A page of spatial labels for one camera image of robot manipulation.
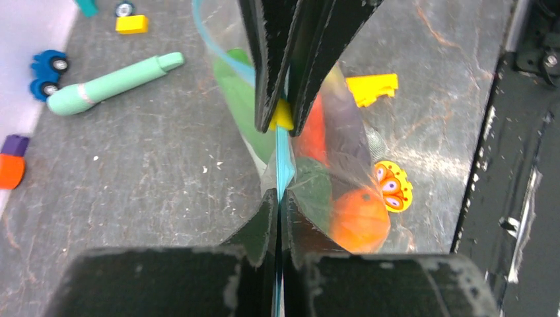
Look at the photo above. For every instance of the orange half-round block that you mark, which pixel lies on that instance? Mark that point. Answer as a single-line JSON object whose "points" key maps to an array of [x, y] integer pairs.
{"points": [[12, 171]]}

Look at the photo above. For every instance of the teal triangle block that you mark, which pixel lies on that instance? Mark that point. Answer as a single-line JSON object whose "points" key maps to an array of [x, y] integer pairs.
{"points": [[87, 7]]}

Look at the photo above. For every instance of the yellow small brick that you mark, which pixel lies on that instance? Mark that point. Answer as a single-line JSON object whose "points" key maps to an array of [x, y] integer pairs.
{"points": [[134, 24]]}

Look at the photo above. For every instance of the yellow red round toy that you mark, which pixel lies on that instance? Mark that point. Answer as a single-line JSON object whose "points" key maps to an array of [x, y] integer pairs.
{"points": [[397, 190]]}

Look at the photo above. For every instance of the mint green toy microphone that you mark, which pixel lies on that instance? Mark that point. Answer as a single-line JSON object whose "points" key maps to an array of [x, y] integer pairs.
{"points": [[78, 98]]}

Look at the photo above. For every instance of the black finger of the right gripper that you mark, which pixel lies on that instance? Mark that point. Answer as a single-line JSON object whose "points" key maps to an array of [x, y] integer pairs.
{"points": [[323, 31], [269, 28]]}

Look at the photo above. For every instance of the blue toy car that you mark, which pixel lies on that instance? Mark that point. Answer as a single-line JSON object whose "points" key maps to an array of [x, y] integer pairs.
{"points": [[47, 66]]}

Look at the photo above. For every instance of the purple small block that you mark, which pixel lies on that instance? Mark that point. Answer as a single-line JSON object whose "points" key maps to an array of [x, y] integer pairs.
{"points": [[15, 145]]}

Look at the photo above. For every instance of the teal round token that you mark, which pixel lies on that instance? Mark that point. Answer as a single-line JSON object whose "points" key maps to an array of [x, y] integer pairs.
{"points": [[124, 9]]}

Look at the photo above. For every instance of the orange toy wedge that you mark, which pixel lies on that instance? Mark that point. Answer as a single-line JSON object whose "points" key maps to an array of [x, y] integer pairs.
{"points": [[367, 89]]}

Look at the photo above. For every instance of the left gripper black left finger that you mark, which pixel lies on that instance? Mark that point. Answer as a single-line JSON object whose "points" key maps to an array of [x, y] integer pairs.
{"points": [[235, 278]]}

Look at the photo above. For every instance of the light green toy bean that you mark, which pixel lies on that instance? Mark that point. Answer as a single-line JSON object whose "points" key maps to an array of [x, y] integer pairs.
{"points": [[239, 95]]}

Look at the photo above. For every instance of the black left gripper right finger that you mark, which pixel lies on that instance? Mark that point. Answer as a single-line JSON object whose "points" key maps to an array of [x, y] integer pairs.
{"points": [[322, 279]]}

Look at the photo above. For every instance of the clear zip top bag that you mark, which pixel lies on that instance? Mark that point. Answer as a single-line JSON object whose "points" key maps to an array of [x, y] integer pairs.
{"points": [[220, 25]]}

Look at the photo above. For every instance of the orange green toy mango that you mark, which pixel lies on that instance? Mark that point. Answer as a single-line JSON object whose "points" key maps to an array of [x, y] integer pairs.
{"points": [[360, 221]]}

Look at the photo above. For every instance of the dark green toy cucumber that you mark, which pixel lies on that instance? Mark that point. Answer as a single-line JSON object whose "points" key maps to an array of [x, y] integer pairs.
{"points": [[313, 189]]}

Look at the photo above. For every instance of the grey toy microphone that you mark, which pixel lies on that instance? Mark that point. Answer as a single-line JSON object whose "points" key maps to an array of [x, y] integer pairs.
{"points": [[377, 145]]}

